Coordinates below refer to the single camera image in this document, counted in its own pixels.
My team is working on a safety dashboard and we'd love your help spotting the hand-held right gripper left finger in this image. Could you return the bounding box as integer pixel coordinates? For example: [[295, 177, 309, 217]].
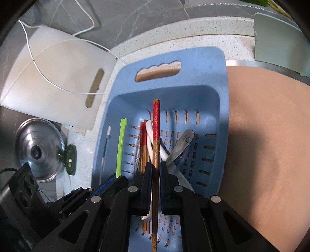
[[25, 163, 153, 252]]

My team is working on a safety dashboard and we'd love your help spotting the blue plastic basket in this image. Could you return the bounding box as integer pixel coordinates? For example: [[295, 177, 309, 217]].
[[93, 47, 229, 252]]

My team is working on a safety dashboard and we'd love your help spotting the dark green plastic holder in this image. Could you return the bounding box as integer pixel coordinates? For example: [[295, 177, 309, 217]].
[[57, 144, 77, 176]]

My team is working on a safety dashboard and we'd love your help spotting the metal spoon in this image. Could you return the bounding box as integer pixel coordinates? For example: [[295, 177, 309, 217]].
[[170, 167, 195, 194]]

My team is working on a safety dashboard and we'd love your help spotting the white cable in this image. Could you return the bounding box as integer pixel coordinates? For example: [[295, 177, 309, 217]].
[[18, 0, 126, 95]]

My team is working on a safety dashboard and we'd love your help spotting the red-tipped wooden chopstick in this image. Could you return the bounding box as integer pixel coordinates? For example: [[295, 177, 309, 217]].
[[143, 119, 151, 236], [151, 99, 160, 252]]

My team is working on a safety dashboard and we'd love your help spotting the green dish soap bottle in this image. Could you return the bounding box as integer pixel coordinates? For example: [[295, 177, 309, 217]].
[[239, 0, 269, 6]]

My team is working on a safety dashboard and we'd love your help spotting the white cutting board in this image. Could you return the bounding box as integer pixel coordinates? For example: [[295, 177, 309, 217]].
[[0, 26, 119, 130]]

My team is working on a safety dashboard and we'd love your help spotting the plain white ceramic spoon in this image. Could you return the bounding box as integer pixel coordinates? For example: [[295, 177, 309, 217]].
[[158, 144, 171, 161]]

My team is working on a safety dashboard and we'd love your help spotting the white ceramic spoon blue mark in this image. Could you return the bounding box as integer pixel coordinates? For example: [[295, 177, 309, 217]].
[[141, 120, 158, 221]]

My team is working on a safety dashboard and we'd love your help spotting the metal fork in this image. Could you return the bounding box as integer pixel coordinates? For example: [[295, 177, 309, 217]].
[[167, 129, 195, 170]]

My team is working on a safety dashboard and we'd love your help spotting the brown mat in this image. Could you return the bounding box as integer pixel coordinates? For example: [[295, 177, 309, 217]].
[[218, 65, 310, 252]]

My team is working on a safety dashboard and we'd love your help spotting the steel pot lid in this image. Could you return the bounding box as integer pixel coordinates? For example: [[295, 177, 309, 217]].
[[13, 117, 66, 182]]

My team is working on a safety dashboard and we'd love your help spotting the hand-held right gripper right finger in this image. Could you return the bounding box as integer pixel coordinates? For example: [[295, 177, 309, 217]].
[[158, 161, 281, 252]]

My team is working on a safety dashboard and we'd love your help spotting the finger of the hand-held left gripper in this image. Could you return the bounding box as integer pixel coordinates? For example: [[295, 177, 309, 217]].
[[90, 173, 129, 197]]

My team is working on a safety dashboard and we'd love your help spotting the green plastic spoon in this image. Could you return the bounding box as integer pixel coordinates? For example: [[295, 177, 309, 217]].
[[116, 118, 127, 179]]

